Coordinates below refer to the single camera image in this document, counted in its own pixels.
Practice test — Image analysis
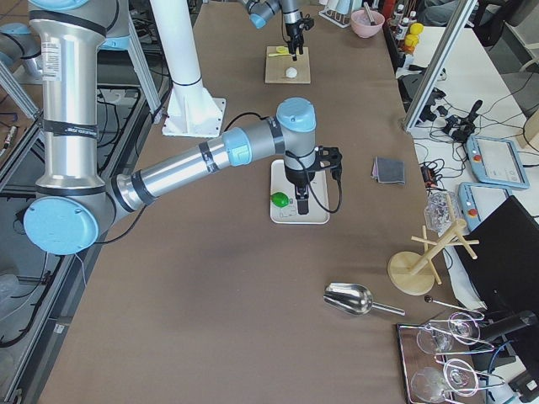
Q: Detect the lower wine glass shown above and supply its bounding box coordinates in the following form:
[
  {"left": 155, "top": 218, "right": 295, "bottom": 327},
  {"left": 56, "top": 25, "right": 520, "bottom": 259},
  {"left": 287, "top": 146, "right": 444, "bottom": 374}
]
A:
[{"left": 411, "top": 359, "right": 478, "bottom": 403}]

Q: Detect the lower blue teach pendant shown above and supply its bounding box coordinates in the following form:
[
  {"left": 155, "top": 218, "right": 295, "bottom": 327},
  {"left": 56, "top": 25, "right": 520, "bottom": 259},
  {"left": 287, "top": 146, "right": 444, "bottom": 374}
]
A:
[{"left": 458, "top": 182, "right": 513, "bottom": 231}]

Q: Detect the white wire rack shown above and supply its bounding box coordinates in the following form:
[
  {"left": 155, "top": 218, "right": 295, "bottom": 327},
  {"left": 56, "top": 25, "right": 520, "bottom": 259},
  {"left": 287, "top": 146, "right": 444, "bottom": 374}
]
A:
[{"left": 318, "top": 0, "right": 352, "bottom": 29}]

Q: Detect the blue teach pendant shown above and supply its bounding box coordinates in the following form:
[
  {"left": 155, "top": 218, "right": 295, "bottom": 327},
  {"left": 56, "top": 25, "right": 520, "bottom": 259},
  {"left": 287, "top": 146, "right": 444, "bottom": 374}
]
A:
[
  {"left": 466, "top": 135, "right": 530, "bottom": 189},
  {"left": 458, "top": 182, "right": 513, "bottom": 231}
]

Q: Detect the pink ribbed bowl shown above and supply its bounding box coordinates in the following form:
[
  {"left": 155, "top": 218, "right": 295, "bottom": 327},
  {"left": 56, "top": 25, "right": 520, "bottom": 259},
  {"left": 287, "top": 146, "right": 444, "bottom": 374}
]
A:
[{"left": 350, "top": 9, "right": 386, "bottom": 38}]

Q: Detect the aluminium frame post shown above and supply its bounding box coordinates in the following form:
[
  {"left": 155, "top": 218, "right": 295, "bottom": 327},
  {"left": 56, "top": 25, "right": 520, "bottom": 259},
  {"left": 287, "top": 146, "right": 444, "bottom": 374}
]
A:
[{"left": 403, "top": 0, "right": 477, "bottom": 132}]

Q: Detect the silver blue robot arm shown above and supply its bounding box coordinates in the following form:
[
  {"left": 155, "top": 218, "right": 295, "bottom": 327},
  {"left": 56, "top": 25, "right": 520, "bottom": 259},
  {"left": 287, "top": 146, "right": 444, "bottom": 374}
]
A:
[
  {"left": 23, "top": 1, "right": 342, "bottom": 255},
  {"left": 240, "top": 0, "right": 314, "bottom": 61}
]

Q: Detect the wine glass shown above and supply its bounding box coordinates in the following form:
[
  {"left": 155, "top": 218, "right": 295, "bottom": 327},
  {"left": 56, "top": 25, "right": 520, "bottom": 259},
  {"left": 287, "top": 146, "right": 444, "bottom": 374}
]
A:
[
  {"left": 411, "top": 359, "right": 478, "bottom": 403},
  {"left": 416, "top": 312, "right": 480, "bottom": 354}
]

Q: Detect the wooden cutting board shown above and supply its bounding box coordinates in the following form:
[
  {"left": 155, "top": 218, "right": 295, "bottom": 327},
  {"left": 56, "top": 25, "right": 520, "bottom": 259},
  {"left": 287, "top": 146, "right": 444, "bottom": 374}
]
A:
[{"left": 264, "top": 45, "right": 311, "bottom": 84}]

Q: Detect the metal scoop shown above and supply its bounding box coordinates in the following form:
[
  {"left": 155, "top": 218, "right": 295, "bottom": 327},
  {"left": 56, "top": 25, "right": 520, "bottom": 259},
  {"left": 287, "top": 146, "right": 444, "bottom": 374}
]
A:
[{"left": 323, "top": 282, "right": 406, "bottom": 316}]

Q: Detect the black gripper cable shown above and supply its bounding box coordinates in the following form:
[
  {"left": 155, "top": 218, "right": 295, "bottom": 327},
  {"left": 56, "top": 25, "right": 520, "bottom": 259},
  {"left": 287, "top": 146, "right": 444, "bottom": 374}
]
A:
[{"left": 222, "top": 111, "right": 343, "bottom": 214}]

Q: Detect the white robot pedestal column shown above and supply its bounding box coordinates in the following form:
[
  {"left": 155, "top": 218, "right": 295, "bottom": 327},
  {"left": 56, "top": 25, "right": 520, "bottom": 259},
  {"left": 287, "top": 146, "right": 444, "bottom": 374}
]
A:
[{"left": 151, "top": 0, "right": 226, "bottom": 138}]

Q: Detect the wooden mug tree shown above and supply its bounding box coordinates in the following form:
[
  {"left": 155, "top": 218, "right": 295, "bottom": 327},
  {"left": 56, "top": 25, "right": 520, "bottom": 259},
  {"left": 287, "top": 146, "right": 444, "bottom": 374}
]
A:
[{"left": 387, "top": 194, "right": 479, "bottom": 295}]

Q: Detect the beige rectangular tray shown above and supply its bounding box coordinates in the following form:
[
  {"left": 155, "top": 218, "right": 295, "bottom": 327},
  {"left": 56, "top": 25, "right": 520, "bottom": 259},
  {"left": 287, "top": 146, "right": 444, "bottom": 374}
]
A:
[{"left": 269, "top": 159, "right": 330, "bottom": 225}]

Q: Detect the grey folded cloth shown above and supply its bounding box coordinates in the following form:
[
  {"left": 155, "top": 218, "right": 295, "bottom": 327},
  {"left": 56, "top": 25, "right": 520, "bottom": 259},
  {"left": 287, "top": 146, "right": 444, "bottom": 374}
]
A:
[{"left": 371, "top": 157, "right": 405, "bottom": 184}]

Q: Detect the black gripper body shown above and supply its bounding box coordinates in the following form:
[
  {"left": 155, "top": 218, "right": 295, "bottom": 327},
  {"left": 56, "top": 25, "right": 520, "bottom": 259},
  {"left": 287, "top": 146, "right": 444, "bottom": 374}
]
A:
[
  {"left": 285, "top": 146, "right": 342, "bottom": 185},
  {"left": 284, "top": 12, "right": 313, "bottom": 44}
]

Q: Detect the upper wine glass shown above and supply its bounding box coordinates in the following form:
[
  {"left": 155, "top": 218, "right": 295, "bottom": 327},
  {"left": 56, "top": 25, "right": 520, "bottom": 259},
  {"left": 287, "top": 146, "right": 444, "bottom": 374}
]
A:
[{"left": 416, "top": 312, "right": 480, "bottom": 354}]

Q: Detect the clear glass cup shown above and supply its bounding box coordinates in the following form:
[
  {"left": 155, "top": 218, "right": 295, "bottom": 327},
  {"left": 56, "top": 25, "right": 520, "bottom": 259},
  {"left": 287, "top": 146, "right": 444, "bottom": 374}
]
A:
[{"left": 424, "top": 191, "right": 462, "bottom": 233}]

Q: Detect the upper blue teach pendant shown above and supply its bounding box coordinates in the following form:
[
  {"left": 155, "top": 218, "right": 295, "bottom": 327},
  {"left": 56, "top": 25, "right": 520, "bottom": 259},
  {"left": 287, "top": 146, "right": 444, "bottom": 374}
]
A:
[{"left": 466, "top": 135, "right": 530, "bottom": 189}]

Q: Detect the black monitor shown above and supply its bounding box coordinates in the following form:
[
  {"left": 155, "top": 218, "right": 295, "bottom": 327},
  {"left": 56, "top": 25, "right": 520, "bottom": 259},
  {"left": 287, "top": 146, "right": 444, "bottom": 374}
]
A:
[{"left": 456, "top": 196, "right": 538, "bottom": 313}]

